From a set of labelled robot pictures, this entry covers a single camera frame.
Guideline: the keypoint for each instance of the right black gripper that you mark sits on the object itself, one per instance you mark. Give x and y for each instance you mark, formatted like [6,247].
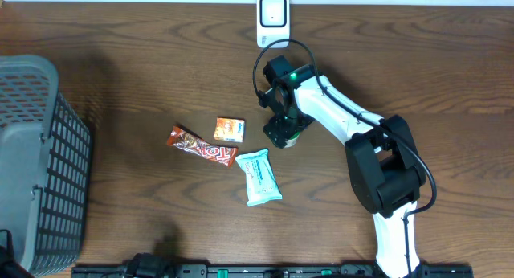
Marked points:
[277,130]

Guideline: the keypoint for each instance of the green lid seasoning jar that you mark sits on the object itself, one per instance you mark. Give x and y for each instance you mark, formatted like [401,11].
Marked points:
[291,142]

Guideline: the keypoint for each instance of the orange tissue pack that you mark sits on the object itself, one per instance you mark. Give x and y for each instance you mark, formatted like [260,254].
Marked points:
[229,129]

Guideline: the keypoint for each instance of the teal wet wipes pack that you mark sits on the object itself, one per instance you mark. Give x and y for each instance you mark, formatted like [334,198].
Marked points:
[260,179]

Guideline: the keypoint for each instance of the red chocolate bar wrapper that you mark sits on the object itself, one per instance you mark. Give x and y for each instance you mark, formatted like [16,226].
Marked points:
[190,143]

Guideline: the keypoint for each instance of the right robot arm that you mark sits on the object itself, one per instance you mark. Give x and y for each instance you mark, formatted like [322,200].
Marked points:
[384,170]

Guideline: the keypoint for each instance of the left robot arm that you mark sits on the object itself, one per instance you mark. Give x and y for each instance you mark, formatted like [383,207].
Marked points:
[143,265]

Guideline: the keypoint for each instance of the white barcode scanner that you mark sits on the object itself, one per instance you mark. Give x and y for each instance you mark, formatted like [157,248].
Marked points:
[272,22]

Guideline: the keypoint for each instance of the grey plastic mesh basket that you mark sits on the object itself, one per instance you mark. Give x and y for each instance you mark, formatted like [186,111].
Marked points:
[46,153]

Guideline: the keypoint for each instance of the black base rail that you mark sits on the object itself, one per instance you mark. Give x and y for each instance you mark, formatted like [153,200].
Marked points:
[203,271]

